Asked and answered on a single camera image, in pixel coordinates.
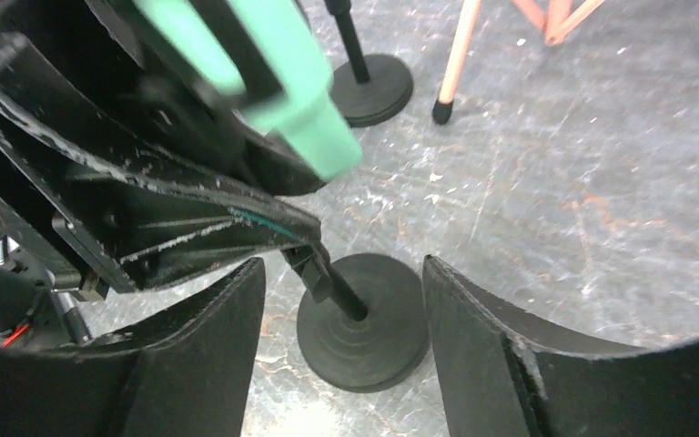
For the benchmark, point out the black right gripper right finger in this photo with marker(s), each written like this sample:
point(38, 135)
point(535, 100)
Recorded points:
point(504, 371)

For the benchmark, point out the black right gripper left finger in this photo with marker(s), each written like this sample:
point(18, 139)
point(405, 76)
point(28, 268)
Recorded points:
point(184, 371)

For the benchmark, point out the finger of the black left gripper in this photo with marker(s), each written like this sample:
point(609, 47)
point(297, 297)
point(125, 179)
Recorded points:
point(100, 198)

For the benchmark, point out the black microphone stand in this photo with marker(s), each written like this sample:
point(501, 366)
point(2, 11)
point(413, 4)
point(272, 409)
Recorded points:
point(362, 326)
point(367, 89)

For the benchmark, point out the green microphone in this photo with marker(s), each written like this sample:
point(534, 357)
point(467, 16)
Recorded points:
point(262, 56)

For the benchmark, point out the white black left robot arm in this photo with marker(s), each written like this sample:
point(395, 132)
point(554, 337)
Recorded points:
point(29, 289)

